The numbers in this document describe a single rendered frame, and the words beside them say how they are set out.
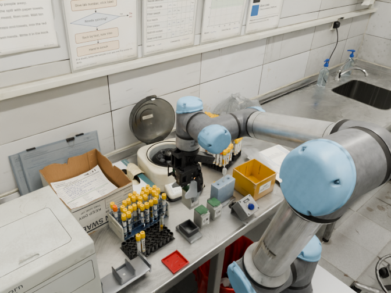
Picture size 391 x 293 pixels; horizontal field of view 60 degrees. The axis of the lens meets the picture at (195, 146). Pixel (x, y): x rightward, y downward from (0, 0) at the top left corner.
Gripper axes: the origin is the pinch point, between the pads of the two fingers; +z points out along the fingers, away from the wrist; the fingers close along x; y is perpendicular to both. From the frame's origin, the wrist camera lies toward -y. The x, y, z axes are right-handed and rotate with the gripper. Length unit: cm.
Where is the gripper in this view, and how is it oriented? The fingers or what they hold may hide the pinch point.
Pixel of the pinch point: (190, 193)
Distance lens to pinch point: 116.2
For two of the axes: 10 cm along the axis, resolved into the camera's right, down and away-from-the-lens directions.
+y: -7.6, 3.2, -5.6
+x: 6.5, 4.4, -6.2
